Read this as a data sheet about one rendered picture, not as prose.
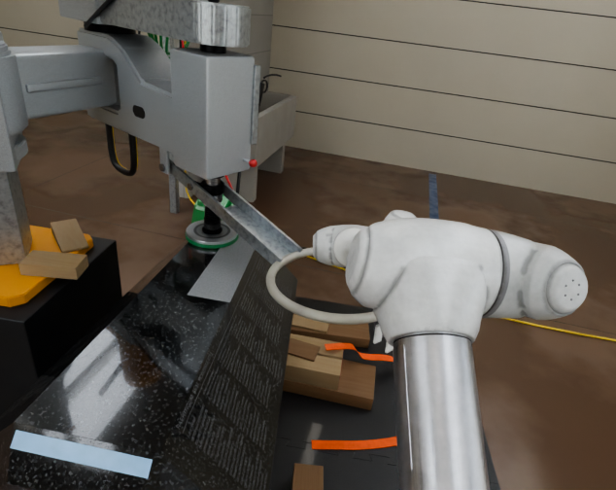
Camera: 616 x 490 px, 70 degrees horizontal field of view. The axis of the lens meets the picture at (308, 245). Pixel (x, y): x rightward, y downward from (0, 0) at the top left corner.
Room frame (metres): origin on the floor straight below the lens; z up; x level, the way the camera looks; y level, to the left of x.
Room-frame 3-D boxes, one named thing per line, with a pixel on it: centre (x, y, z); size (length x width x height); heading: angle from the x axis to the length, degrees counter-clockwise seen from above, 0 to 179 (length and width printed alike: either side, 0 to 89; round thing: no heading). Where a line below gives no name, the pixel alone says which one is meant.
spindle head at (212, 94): (1.68, 0.47, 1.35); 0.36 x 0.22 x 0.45; 54
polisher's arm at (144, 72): (1.87, 0.72, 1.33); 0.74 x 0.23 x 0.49; 54
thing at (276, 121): (4.52, 0.74, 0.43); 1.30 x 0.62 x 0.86; 170
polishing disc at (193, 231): (1.63, 0.41, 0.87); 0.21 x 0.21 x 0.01
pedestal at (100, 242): (1.41, 1.17, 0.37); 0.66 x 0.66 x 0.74; 86
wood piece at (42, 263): (1.34, 0.92, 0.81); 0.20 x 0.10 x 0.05; 94
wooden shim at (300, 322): (2.09, -0.06, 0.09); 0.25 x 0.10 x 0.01; 82
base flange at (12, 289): (1.41, 1.17, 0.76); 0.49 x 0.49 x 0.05; 86
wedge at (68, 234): (1.57, 0.99, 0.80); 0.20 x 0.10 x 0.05; 40
